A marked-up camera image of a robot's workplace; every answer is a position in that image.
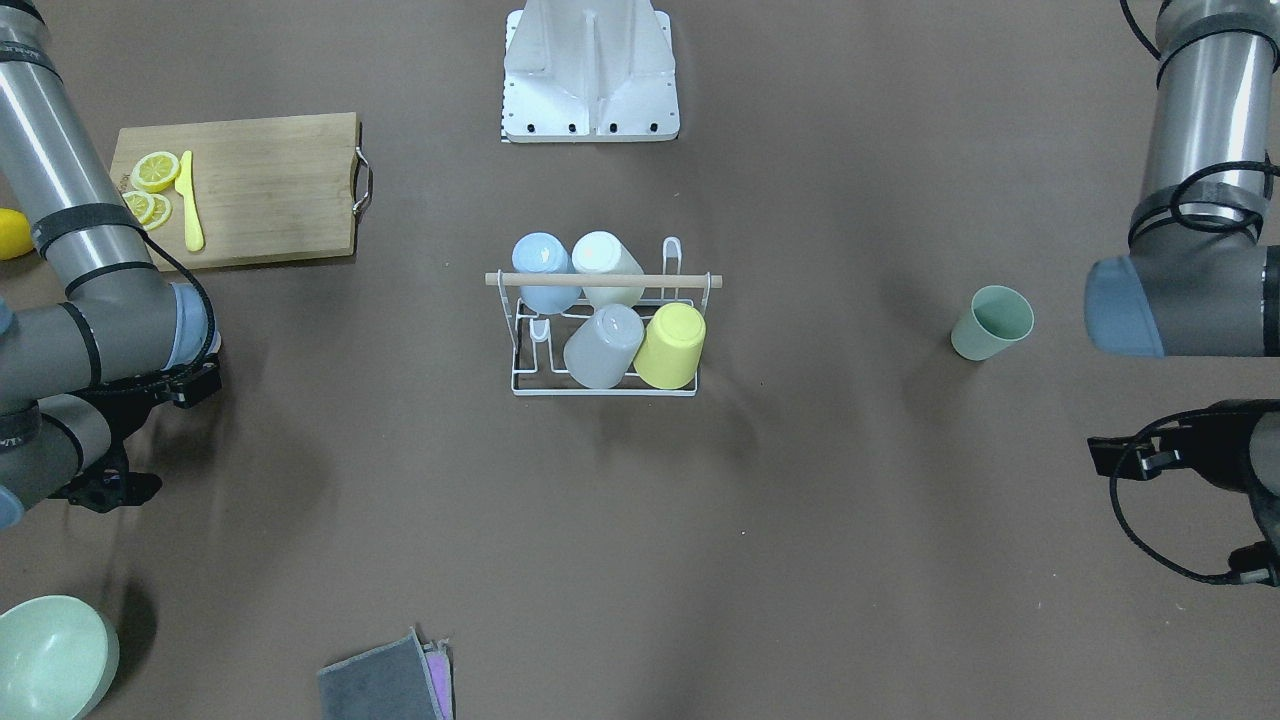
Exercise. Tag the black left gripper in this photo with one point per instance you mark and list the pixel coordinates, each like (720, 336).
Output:
(1232, 432)

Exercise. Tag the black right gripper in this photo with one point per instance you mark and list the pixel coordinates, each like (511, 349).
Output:
(108, 490)

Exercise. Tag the green plastic cup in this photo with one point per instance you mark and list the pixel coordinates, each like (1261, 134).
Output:
(996, 318)

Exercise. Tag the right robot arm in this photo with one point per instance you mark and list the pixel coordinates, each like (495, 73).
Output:
(80, 377)

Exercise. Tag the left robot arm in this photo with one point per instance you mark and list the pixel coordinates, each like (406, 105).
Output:
(1195, 280)

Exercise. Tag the light blue plastic cup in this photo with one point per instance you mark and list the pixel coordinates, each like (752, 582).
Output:
(542, 253)

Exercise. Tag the grey plastic cup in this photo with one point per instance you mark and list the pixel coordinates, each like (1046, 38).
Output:
(600, 352)

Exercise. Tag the white plastic cup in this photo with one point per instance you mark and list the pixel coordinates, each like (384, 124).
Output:
(599, 253)

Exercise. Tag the yellow plastic cup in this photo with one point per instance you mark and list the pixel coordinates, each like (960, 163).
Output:
(670, 354)

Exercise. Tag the mint green bowl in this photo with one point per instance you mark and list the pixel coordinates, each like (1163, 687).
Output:
(59, 656)

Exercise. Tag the whole yellow lemon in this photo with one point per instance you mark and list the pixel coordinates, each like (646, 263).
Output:
(15, 235)

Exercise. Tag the yellow plastic knife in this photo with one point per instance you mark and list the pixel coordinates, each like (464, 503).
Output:
(194, 236)

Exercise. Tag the lemon slice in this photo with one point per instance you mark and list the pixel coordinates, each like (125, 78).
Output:
(143, 205)
(162, 210)
(155, 172)

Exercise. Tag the bamboo cutting board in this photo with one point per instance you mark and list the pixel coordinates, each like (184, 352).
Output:
(272, 190)

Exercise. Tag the grey folded cloth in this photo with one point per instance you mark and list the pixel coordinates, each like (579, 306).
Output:
(389, 682)

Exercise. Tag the purple cloth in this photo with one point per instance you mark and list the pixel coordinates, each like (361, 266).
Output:
(439, 665)

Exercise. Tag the white wire cup rack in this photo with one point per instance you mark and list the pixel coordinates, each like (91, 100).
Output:
(537, 341)

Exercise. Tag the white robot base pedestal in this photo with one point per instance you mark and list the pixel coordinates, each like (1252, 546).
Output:
(589, 72)

